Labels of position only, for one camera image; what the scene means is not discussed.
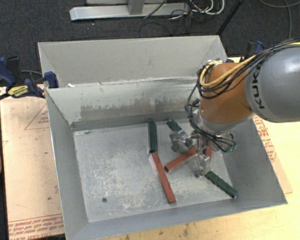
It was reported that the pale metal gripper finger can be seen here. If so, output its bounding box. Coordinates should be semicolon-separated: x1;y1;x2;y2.
168;128;195;153
193;153;213;178

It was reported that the red-brown flat block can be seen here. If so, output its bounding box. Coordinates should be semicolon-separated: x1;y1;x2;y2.
162;146;200;174
204;146;215;162
148;150;177;206

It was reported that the dark green flat block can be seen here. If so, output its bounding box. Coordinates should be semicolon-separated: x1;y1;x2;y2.
146;119;160;154
165;117;194;149
204;168;239;201

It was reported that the grey metal bin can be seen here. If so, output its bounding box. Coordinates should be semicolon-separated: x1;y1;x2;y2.
37;21;290;240

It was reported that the brown cardboard board red print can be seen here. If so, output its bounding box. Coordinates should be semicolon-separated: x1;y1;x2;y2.
0;62;296;240

